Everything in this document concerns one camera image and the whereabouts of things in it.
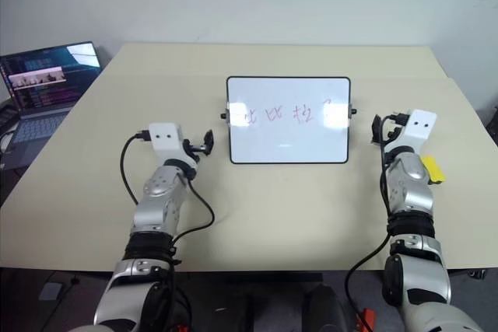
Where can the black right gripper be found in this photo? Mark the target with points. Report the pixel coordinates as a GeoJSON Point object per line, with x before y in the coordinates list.
{"type": "Point", "coordinates": [395, 130]}

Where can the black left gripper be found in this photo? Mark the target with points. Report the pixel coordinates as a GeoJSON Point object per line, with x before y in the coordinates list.
{"type": "Point", "coordinates": [193, 148]}

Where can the yellow eraser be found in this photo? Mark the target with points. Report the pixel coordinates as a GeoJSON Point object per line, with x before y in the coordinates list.
{"type": "Point", "coordinates": [433, 168]}

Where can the black-framed small whiteboard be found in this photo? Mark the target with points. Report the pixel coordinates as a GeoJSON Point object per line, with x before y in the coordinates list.
{"type": "Point", "coordinates": [288, 141]}

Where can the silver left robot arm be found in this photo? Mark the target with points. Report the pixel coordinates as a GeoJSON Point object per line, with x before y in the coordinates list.
{"type": "Point", "coordinates": [155, 188]}

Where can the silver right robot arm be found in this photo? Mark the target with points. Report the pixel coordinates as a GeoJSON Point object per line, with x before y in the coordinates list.
{"type": "Point", "coordinates": [412, 192]}

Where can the black bag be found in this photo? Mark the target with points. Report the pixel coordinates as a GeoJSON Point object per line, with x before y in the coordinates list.
{"type": "Point", "coordinates": [493, 122]}

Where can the open grey laptop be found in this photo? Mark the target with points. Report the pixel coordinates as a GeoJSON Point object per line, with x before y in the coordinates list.
{"type": "Point", "coordinates": [43, 87]}

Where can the black caster wheel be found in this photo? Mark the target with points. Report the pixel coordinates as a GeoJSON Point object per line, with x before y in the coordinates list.
{"type": "Point", "coordinates": [478, 273]}

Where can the orange plastic part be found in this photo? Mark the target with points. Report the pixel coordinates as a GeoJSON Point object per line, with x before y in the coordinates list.
{"type": "Point", "coordinates": [367, 314]}

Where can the large dark rounded shape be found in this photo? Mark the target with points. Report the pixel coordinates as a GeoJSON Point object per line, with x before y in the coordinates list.
{"type": "Point", "coordinates": [325, 308]}

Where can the black desk device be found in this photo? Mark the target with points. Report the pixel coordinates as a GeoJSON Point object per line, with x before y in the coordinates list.
{"type": "Point", "coordinates": [7, 122]}

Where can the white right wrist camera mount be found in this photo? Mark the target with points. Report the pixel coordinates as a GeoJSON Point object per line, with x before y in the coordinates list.
{"type": "Point", "coordinates": [418, 126]}

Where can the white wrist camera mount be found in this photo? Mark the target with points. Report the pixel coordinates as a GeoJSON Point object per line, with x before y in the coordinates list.
{"type": "Point", "coordinates": [418, 126]}
{"type": "Point", "coordinates": [165, 137]}

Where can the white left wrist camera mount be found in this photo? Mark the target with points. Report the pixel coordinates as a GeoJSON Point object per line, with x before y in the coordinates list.
{"type": "Point", "coordinates": [165, 137]}

